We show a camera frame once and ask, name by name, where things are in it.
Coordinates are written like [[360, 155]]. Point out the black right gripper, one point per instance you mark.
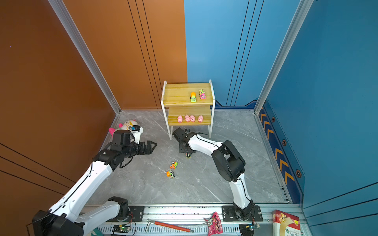
[[180, 150]]

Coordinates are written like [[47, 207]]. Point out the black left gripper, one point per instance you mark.
[[149, 149]]

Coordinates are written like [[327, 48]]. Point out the green orange toy truck top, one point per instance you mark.
[[193, 97]]

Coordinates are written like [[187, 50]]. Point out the pink toy truck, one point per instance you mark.
[[202, 94]]

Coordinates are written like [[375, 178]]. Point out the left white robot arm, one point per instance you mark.
[[64, 218]]

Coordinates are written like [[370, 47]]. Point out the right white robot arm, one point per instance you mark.
[[230, 165]]

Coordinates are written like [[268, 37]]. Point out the orange toy truck middle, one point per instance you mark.
[[174, 165]]

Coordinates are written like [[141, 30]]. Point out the plush doll pink white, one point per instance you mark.
[[128, 125]]

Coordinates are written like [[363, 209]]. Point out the orange green toy truck bottom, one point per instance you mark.
[[170, 174]]

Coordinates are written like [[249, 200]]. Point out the green circuit board left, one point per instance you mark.
[[123, 229]]

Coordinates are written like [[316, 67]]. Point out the pink snack packet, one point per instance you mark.
[[214, 224]]

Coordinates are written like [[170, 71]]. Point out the teal cloth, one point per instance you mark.
[[96, 232]]

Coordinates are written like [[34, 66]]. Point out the circuit board right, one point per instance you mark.
[[248, 229]]

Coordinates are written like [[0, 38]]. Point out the red white box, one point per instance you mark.
[[285, 224]]

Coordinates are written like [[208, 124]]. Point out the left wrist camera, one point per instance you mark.
[[137, 132]]

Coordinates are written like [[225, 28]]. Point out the white shelf frame with wood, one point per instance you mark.
[[175, 101]]

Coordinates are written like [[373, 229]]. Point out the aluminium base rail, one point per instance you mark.
[[192, 216]]

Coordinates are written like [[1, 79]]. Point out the red handled tool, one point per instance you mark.
[[167, 226]]

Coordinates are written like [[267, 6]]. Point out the aluminium corner post left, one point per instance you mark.
[[72, 30]]

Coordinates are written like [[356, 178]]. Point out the aluminium corner post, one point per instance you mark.
[[72, 30], [290, 37]]

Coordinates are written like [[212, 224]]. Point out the aluminium corner post right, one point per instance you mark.
[[290, 37]]

